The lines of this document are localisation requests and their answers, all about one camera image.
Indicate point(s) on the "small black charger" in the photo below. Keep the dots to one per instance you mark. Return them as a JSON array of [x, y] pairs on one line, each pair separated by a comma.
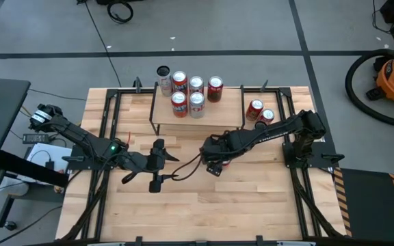
[[50, 165]]

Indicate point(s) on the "black metal table frame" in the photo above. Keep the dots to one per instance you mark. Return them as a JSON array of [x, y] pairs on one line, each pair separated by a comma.
[[111, 93]]

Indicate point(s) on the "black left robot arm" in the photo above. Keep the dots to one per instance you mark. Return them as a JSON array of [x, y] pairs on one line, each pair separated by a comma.
[[80, 134]]

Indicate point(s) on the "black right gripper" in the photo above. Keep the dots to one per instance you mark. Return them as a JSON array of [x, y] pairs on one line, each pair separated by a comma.
[[214, 169]]

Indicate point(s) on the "white bag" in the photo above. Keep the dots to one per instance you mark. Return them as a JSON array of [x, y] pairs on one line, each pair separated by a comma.
[[12, 188]]

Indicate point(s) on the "black desk crossbar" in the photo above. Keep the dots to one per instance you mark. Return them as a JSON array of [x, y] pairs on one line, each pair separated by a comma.
[[29, 167]]

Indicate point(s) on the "silver Diet Coke can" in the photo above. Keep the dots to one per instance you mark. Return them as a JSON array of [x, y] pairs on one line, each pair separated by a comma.
[[196, 83], [197, 106]]

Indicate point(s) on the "tall slim white can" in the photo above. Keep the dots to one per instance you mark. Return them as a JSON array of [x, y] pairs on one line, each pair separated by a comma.
[[259, 124], [165, 85]]

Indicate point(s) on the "black power adapter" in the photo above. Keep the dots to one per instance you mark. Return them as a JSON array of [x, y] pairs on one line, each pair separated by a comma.
[[34, 138]]

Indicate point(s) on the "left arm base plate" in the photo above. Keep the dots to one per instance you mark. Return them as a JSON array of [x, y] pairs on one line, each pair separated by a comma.
[[91, 165]]

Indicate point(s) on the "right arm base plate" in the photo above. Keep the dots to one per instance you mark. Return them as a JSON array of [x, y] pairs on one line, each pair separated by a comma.
[[320, 150]]

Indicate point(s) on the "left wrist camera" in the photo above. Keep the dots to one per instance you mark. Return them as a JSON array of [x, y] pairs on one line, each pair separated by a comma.
[[142, 162]]

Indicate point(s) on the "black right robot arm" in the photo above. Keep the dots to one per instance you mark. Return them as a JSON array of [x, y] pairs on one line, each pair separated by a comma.
[[269, 133]]

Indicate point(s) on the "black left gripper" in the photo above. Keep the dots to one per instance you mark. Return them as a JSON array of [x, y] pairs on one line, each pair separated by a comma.
[[156, 164]]

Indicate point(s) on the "white paper sheet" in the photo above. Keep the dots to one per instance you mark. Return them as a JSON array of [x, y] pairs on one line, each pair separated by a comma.
[[39, 148]]

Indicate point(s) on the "black mat hazard stripes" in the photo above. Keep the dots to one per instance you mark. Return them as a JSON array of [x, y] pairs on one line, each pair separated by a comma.
[[368, 205]]

